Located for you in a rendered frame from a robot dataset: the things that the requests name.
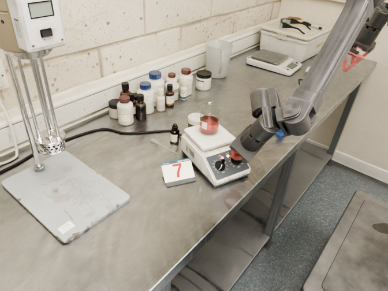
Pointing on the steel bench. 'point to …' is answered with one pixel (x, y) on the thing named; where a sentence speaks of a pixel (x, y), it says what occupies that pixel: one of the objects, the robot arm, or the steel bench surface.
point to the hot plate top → (204, 144)
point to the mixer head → (30, 28)
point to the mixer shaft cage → (49, 135)
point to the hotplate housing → (187, 148)
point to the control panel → (226, 165)
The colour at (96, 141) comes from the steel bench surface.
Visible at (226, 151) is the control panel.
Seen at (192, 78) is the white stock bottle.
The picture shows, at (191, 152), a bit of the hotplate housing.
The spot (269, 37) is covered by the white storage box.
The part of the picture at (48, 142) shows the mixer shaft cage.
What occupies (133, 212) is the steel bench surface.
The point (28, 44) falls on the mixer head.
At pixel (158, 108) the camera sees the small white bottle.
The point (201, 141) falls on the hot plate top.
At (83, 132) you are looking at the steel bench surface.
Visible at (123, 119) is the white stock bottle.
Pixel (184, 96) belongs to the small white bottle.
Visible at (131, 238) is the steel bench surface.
